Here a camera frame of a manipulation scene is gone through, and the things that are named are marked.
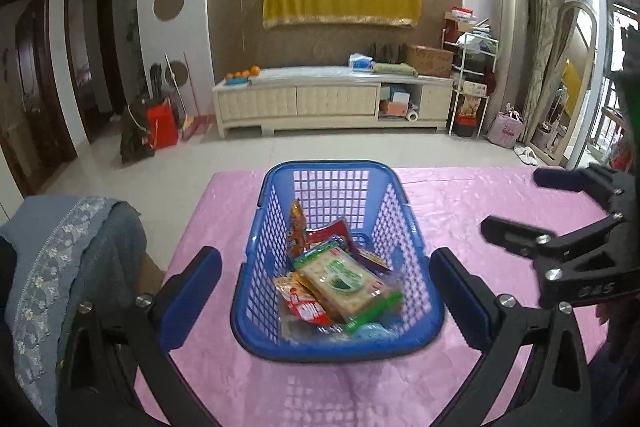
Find white metal shelf rack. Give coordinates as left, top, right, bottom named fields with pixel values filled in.
left=440, top=5, right=499, bottom=138

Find pink quilted tablecloth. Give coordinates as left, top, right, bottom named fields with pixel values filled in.
left=124, top=160, right=616, bottom=426

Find grey blue covered chair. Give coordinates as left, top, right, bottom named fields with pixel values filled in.
left=1, top=195, right=146, bottom=426

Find plate of oranges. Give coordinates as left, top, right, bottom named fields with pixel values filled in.
left=224, top=65, right=262, bottom=86

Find pink gift bag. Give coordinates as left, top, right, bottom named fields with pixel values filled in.
left=487, top=104, right=524, bottom=150

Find cardboard box on cabinet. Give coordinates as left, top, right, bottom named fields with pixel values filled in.
left=406, top=46, right=454, bottom=78

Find standing air conditioner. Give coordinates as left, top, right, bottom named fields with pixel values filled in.
left=483, top=0, right=529, bottom=131

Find red shopping bag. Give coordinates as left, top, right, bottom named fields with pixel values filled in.
left=146, top=98, right=178, bottom=150

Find arched floor mirror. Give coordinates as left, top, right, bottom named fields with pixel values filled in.
left=525, top=1, right=598, bottom=166

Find blue plastic basket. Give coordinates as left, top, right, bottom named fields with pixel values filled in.
left=230, top=160, right=444, bottom=363

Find cream tv cabinet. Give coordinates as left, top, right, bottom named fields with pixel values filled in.
left=213, top=66, right=454, bottom=138

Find dark bag on floor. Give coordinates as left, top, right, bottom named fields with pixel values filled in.
left=119, top=94, right=154, bottom=166

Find red peanut snack bag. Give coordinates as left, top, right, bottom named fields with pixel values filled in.
left=273, top=275, right=333, bottom=326

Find patterned curtain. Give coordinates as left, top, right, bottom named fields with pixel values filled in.
left=519, top=0, right=561, bottom=143

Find white slippers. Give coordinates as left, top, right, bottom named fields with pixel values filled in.
left=513, top=145, right=538, bottom=167

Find broom with red head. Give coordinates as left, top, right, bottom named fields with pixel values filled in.
left=182, top=52, right=212, bottom=142

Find green label cracker pack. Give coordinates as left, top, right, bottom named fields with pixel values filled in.
left=293, top=241, right=404, bottom=332

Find folded green cloth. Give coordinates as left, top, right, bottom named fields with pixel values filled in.
left=372, top=62, right=419, bottom=77

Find red green snack bag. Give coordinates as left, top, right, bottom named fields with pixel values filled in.
left=305, top=217, right=352, bottom=253

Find orange sausage snack pack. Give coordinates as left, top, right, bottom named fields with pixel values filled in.
left=286, top=199, right=307, bottom=259

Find blue tissue pack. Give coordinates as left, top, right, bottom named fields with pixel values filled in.
left=348, top=53, right=375, bottom=72

